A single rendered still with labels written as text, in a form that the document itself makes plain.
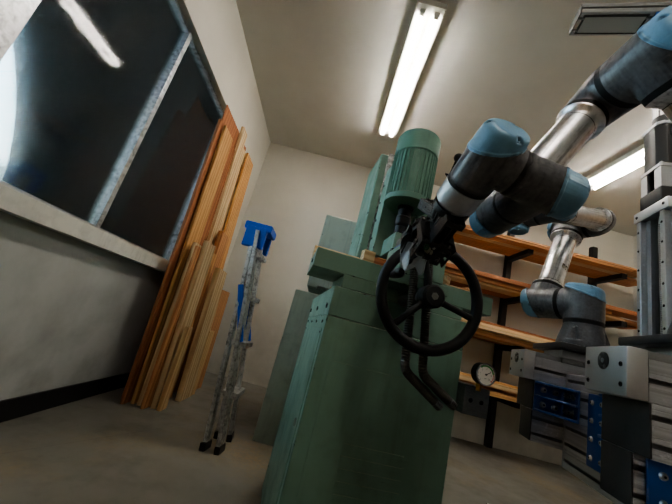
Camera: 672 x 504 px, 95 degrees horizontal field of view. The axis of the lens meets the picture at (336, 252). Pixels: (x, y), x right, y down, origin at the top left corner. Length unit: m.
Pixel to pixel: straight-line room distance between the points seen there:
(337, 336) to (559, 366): 0.73
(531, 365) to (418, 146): 0.86
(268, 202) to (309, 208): 0.48
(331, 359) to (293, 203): 2.92
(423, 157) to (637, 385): 0.89
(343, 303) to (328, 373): 0.20
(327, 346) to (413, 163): 0.74
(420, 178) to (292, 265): 2.46
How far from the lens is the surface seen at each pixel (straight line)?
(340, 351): 0.93
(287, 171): 3.89
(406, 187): 1.19
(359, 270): 0.95
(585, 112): 0.89
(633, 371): 0.80
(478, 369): 1.03
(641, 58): 0.87
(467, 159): 0.55
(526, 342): 3.49
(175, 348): 2.21
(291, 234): 3.57
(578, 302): 1.36
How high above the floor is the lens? 0.66
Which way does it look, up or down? 15 degrees up
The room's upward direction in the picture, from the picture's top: 15 degrees clockwise
